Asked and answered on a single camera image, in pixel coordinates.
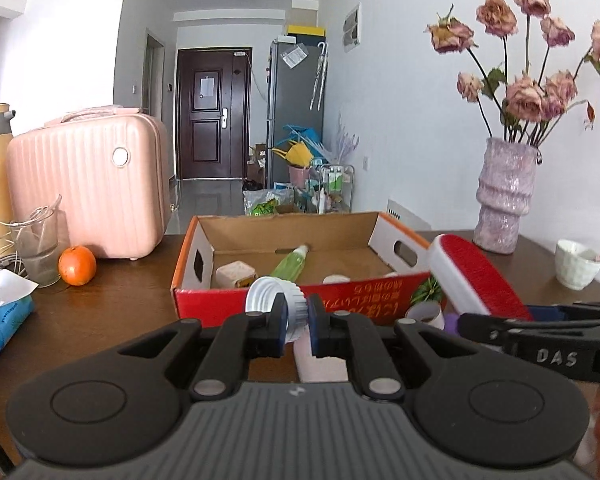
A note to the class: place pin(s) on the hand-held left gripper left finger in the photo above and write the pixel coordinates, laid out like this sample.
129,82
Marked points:
280,327

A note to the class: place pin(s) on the pink ribbed vase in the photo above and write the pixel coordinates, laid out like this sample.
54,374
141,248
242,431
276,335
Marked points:
505,200

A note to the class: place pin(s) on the white round lid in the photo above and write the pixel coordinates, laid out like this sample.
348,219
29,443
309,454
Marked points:
336,279

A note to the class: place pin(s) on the clear glass cup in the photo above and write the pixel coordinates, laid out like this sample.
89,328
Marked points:
40,255

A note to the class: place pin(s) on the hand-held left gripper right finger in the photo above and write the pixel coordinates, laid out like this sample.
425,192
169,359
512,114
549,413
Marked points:
314,332

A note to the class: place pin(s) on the tape roll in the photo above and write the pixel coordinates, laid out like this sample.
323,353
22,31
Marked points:
425,315

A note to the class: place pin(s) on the white ribbed-cap jar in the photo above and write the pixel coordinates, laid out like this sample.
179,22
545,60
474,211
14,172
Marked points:
265,295

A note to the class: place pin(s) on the orange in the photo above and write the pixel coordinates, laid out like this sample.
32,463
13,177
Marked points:
77,266

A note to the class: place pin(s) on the red cardboard box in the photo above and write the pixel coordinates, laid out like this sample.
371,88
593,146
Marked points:
360,300

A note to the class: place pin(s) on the red lint brush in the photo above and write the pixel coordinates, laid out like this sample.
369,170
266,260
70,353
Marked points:
475,275

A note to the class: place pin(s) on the beige jar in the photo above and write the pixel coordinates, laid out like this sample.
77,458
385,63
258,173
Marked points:
236,275

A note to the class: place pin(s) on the brown floor carton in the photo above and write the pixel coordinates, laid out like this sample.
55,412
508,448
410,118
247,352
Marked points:
257,160

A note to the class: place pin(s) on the grey refrigerator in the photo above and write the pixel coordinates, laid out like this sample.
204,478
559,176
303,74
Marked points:
292,100

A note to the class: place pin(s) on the clear folded umbrella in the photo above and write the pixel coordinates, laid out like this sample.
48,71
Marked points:
319,77

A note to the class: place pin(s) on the white wall panel box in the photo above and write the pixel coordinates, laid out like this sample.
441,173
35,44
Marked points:
351,27

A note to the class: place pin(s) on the yellow box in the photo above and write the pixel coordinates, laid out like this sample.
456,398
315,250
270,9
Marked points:
307,31

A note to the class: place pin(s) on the pink box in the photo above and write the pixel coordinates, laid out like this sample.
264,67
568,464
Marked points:
322,367

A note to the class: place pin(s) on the green spray bottle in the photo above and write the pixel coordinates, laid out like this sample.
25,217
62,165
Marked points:
290,262

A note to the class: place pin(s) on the blue tissue pack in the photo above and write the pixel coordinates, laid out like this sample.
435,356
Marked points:
2,325

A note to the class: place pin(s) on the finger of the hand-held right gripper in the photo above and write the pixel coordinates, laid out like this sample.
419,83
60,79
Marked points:
495,329
555,312

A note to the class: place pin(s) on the dried pink roses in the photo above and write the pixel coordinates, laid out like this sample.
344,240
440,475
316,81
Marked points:
525,97

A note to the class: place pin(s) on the dark brown door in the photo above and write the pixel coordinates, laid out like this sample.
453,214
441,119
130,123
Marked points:
210,130

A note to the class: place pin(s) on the pink suitcase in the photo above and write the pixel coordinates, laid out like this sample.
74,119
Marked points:
90,185

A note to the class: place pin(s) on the metal storage cart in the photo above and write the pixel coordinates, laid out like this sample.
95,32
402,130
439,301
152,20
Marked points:
335,185

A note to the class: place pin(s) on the purple dried grass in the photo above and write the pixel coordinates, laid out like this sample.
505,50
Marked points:
344,142

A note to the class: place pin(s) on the pink bucket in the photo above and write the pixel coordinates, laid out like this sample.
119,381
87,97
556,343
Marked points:
299,176

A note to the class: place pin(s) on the white ceramic cup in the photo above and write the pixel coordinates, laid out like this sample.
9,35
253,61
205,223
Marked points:
575,265

